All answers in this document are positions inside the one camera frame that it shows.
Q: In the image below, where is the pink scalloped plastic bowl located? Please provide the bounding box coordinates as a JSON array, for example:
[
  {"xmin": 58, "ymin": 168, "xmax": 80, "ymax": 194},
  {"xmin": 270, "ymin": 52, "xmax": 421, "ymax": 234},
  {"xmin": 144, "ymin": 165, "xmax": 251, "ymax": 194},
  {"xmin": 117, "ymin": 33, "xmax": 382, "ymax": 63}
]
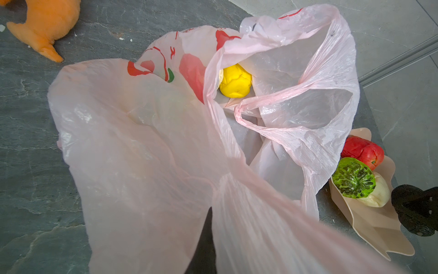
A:
[{"xmin": 328, "ymin": 127, "xmax": 416, "ymax": 261}]

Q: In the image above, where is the red fake fruit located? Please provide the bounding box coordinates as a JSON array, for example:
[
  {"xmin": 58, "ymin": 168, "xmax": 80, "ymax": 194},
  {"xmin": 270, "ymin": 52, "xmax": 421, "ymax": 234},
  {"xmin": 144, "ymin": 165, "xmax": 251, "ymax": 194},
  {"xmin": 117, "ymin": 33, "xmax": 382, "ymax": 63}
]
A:
[{"xmin": 341, "ymin": 136, "xmax": 384, "ymax": 170}]

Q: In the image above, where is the green fake custard apple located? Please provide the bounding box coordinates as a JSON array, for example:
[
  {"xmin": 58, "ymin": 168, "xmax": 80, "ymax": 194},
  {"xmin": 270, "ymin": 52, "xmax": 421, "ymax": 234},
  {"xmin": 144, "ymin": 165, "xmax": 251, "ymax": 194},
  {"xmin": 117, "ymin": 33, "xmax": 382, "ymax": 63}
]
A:
[{"xmin": 331, "ymin": 157, "xmax": 376, "ymax": 199}]

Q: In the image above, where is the yellow fake lemon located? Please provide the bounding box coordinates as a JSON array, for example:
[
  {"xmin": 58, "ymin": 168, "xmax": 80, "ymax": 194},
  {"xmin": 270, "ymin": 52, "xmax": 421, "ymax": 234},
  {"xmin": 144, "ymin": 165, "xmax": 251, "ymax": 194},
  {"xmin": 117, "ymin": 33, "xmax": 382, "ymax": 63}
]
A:
[{"xmin": 219, "ymin": 64, "xmax": 252, "ymax": 98}]

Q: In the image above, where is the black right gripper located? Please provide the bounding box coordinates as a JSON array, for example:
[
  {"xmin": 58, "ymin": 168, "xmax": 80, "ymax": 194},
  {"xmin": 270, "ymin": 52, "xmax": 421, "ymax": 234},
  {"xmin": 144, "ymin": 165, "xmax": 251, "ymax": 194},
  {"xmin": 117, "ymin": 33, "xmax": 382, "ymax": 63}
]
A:
[{"xmin": 391, "ymin": 184, "xmax": 438, "ymax": 237}]

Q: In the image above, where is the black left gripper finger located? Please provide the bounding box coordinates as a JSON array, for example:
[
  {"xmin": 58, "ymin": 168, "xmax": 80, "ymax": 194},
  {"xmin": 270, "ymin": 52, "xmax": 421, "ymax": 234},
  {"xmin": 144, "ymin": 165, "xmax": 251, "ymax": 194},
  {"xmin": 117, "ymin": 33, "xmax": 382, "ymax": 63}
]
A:
[{"xmin": 185, "ymin": 208, "xmax": 217, "ymax": 274}]

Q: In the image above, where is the orange shark plush toy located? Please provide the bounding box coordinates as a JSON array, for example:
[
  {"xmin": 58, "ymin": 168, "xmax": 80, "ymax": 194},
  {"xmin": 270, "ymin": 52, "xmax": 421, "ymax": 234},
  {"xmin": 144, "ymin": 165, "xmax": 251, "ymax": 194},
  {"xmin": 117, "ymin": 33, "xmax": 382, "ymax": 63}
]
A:
[{"xmin": 6, "ymin": 0, "xmax": 81, "ymax": 63}]

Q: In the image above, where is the pink plastic bag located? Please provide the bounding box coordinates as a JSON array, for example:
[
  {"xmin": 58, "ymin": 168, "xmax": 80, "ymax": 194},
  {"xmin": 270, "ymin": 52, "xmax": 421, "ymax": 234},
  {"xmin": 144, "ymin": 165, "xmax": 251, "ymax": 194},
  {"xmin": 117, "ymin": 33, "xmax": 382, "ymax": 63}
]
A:
[{"xmin": 47, "ymin": 4, "xmax": 402, "ymax": 274}]

